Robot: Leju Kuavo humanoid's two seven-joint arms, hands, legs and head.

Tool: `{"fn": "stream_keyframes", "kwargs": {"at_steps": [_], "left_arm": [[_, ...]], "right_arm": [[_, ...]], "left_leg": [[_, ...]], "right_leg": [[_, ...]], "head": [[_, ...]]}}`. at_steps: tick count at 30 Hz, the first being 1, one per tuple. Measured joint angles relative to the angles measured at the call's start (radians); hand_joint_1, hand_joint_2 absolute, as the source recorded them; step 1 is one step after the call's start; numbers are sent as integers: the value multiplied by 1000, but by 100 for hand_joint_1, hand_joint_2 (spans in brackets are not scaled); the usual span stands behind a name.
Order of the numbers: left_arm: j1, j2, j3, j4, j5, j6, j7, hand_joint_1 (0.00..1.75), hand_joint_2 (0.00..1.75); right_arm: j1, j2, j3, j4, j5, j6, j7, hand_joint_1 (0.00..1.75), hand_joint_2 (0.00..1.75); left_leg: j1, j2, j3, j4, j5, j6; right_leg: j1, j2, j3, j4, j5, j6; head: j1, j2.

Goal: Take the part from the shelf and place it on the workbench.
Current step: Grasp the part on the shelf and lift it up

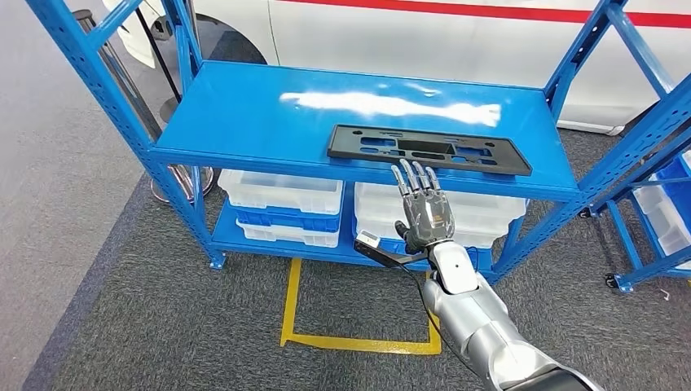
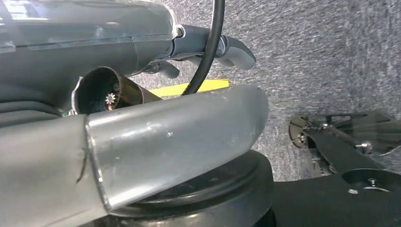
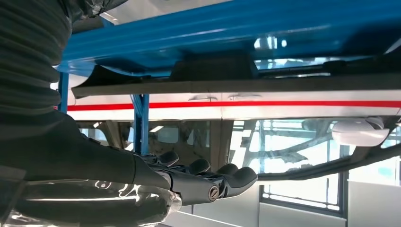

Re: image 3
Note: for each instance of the dark framed window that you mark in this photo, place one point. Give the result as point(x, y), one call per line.
point(343, 194)

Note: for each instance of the blue metal shelf rack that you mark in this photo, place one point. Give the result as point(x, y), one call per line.
point(219, 18)

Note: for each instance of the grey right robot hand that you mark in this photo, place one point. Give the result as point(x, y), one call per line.
point(94, 175)

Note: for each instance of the white car red stripe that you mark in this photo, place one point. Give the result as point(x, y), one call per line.
point(175, 113)

